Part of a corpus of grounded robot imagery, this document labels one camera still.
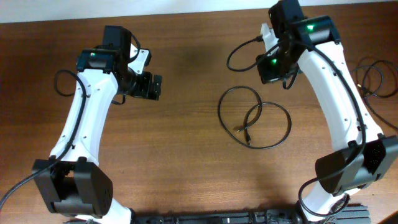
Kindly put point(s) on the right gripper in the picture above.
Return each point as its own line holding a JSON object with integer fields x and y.
{"x": 267, "y": 75}

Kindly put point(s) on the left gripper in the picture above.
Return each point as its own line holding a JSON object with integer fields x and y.
{"x": 145, "y": 90}

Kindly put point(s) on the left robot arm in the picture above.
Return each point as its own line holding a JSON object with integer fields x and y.
{"x": 70, "y": 180}

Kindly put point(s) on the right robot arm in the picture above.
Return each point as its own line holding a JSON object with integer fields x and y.
{"x": 362, "y": 154}

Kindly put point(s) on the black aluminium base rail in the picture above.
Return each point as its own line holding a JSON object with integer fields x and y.
{"x": 358, "y": 214}

